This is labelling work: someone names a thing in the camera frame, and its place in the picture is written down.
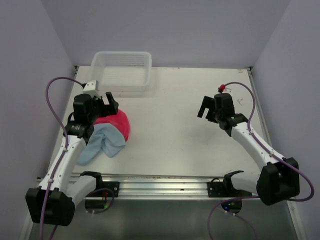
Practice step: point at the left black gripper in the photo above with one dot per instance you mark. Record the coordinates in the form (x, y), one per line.
(113, 105)

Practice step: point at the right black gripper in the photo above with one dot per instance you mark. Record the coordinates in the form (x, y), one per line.
(209, 103)

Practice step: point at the red towel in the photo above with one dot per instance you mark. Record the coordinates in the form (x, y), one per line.
(120, 121)

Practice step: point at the light blue towel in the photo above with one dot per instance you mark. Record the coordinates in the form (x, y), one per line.
(106, 138)

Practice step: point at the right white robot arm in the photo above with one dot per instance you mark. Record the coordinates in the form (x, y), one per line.
(278, 179)

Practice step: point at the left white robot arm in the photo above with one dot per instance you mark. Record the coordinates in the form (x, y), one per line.
(54, 201)

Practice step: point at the white plastic mesh basket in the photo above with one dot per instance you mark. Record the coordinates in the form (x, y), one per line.
(121, 71)

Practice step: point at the red cable connector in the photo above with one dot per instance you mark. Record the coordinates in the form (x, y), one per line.
(221, 88)

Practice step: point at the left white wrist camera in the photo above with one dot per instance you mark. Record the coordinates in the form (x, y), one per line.
(90, 88)

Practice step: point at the aluminium side rail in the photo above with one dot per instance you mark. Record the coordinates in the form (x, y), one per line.
(265, 131)

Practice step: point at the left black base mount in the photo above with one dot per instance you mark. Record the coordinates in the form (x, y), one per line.
(107, 189)

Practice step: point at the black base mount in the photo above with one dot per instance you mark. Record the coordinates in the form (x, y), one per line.
(222, 188)
(107, 189)

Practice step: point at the aluminium front rail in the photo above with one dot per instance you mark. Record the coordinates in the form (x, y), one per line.
(161, 187)

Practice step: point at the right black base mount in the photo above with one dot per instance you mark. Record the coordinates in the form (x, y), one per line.
(222, 188)

